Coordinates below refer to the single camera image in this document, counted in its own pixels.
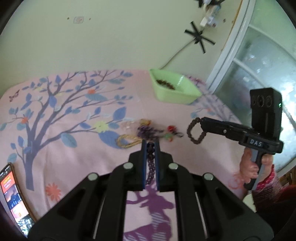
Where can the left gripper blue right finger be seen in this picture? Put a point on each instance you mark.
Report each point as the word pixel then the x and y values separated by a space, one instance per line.
pixel 157 156

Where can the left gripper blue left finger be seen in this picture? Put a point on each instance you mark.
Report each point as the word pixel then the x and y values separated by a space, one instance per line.
pixel 144 162

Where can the red sleeve forearm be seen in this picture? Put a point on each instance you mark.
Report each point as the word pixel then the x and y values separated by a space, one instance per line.
pixel 270 191

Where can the right hand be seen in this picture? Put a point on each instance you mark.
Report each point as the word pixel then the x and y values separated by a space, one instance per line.
pixel 249 170

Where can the red cherry charm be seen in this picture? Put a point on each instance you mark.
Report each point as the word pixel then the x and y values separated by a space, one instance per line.
pixel 174 131

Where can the green plastic basket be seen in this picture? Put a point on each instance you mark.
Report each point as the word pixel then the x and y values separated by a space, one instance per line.
pixel 171 87

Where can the white framed glass door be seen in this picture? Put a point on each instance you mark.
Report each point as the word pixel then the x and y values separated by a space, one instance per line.
pixel 259 53

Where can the pink floral bedsheet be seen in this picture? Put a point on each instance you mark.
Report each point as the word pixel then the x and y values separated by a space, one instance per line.
pixel 57 129

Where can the smartphone with lit screen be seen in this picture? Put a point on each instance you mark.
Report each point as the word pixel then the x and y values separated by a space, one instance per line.
pixel 15 201

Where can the white power strip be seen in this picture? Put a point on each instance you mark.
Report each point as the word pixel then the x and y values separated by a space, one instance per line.
pixel 210 10

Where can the green strawberry keychain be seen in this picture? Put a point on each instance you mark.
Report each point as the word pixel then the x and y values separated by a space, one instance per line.
pixel 168 136

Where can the black camera box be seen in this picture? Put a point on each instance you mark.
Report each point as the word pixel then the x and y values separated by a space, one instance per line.
pixel 266 106

